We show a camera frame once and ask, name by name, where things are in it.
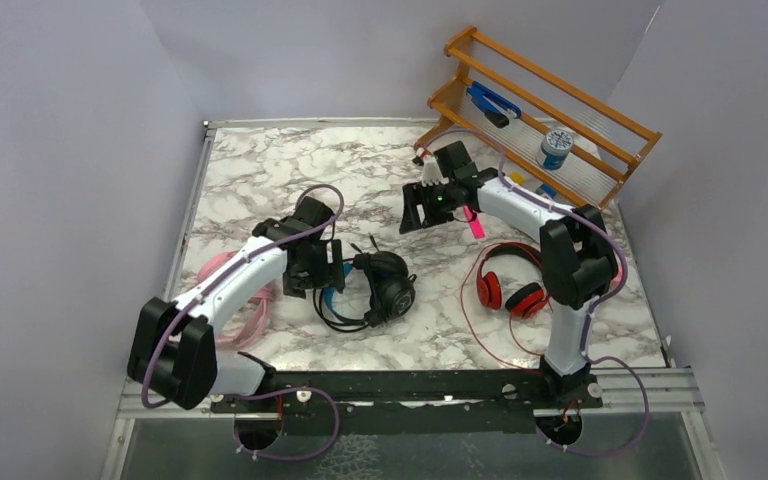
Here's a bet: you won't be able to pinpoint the small blue block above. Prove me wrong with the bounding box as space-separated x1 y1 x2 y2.
535 184 557 199

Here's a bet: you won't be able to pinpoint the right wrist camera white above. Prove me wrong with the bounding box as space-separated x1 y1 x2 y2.
414 148 448 187

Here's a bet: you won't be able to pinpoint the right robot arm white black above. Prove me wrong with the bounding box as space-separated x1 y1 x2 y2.
399 141 626 407

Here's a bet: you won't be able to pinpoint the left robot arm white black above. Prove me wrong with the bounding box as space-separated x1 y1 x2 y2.
126 195 344 411

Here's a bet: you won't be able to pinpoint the pink highlighter marker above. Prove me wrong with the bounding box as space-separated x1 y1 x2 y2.
463 206 485 240

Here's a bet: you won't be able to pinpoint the blue white round container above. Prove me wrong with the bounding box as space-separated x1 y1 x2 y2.
536 129 575 170

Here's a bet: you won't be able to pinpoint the yellow red small block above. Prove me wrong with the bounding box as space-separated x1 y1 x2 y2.
508 172 525 186

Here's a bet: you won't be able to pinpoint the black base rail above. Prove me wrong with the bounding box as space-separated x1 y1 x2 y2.
210 369 603 437

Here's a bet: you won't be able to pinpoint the black blue headphones with cable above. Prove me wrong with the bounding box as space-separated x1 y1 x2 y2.
312 235 417 333

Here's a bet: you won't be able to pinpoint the orange wooden rack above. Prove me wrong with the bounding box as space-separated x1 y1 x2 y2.
417 26 662 207

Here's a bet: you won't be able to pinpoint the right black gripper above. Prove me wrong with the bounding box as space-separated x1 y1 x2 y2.
398 180 456 235

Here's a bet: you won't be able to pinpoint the blue black tool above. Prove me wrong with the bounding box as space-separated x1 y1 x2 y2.
466 81 522 129

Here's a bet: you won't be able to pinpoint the red black headphones with cable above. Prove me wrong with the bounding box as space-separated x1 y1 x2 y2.
458 241 552 370

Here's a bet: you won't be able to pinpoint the pink headphones with cable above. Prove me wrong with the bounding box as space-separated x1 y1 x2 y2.
196 251 275 350

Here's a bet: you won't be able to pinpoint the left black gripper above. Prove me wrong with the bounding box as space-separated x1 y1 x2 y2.
285 239 344 299

